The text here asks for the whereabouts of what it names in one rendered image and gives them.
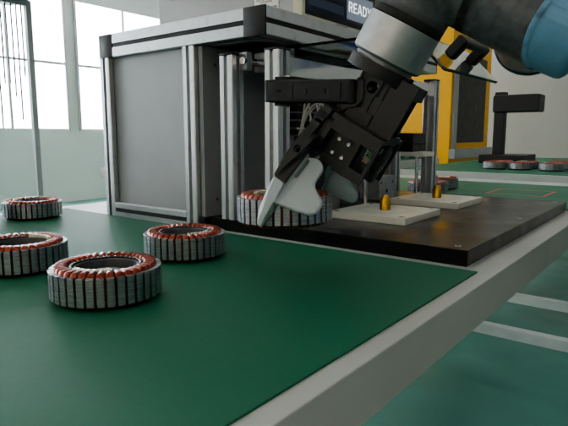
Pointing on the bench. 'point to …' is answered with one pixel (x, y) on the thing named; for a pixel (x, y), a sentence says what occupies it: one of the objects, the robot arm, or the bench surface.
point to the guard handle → (467, 48)
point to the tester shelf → (231, 34)
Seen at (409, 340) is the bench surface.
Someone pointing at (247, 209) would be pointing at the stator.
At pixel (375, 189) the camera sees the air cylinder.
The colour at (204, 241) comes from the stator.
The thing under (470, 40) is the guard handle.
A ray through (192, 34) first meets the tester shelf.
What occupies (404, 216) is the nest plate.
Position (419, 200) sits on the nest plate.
